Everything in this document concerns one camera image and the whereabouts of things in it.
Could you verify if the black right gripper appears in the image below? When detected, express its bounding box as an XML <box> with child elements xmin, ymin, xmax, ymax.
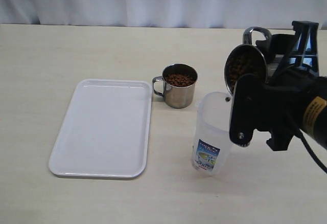
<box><xmin>229</xmin><ymin>21</ymin><xmax>319</xmax><ymax>151</ymax></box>

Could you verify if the steel mug with pellets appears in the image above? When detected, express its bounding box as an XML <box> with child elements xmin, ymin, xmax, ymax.
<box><xmin>152</xmin><ymin>63</ymin><xmax>198</xmax><ymax>109</ymax></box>

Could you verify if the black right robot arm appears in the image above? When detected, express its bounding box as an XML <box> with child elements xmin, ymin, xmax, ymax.
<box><xmin>224</xmin><ymin>21</ymin><xmax>326</xmax><ymax>151</ymax></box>

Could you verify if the clear plastic container with label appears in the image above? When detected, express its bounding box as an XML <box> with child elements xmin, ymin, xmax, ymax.
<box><xmin>192</xmin><ymin>92</ymin><xmax>232</xmax><ymax>176</ymax></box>

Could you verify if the white curtain backdrop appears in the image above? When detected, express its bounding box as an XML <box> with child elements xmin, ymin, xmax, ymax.
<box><xmin>1</xmin><ymin>0</ymin><xmax>326</xmax><ymax>29</ymax></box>

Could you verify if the white plastic tray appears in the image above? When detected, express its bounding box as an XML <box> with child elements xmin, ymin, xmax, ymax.
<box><xmin>48</xmin><ymin>79</ymin><xmax>152</xmax><ymax>179</ymax></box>

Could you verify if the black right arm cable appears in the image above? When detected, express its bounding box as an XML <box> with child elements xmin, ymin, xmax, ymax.
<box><xmin>291</xmin><ymin>121</ymin><xmax>327</xmax><ymax>175</ymax></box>

